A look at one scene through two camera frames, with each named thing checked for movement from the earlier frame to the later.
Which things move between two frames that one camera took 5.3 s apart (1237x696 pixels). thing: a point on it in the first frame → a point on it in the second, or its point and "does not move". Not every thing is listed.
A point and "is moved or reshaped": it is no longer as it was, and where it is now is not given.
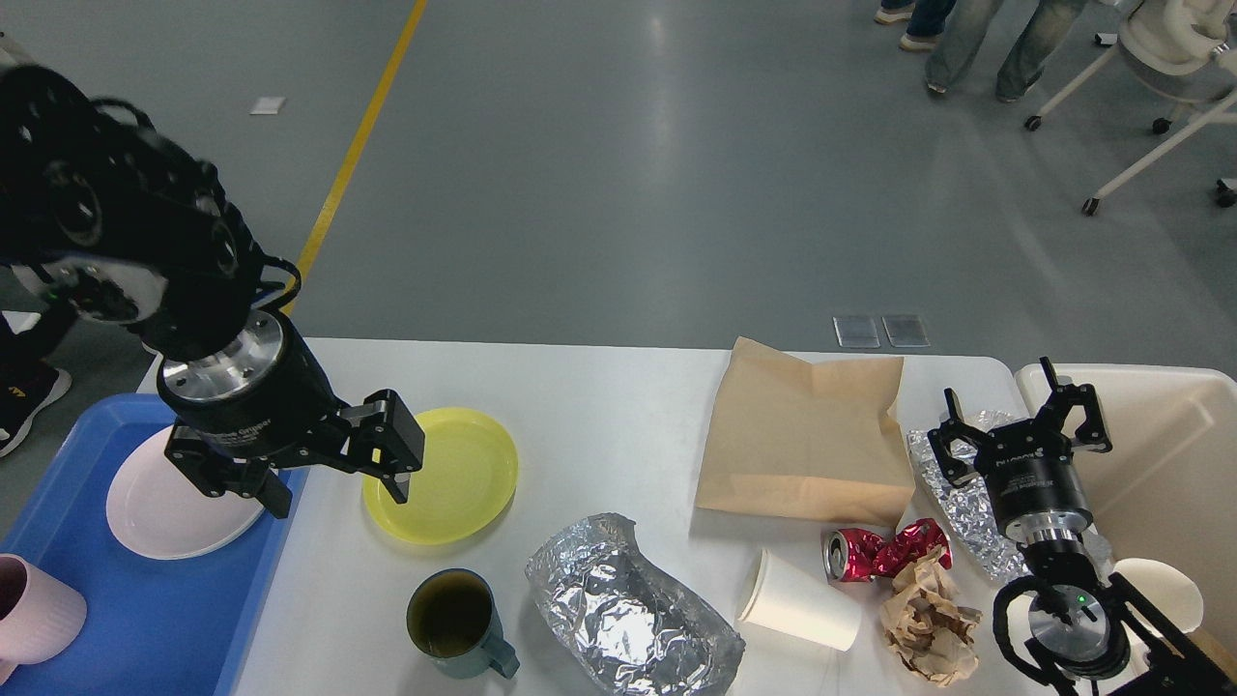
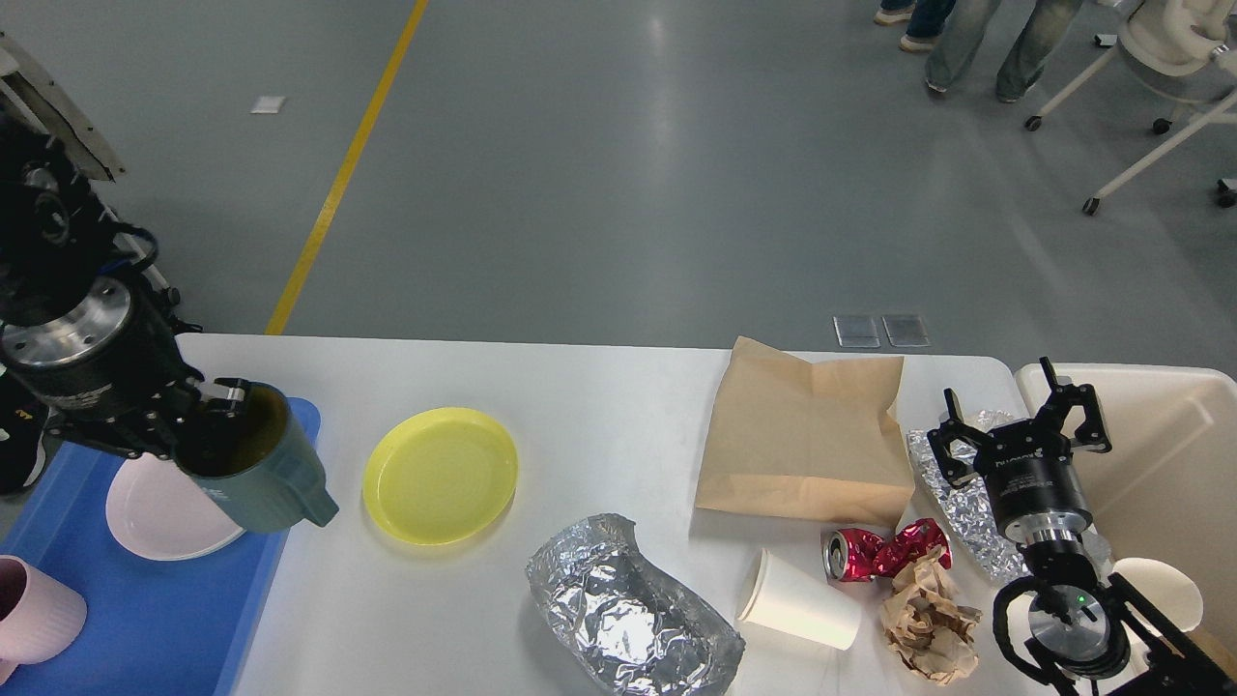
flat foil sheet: (967, 510) does not move
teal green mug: (453, 623) is moved or reshaped
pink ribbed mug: (40, 613) does not move
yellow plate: (470, 471) does not move
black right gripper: (1030, 472) does not move
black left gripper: (244, 399) → (96, 354)
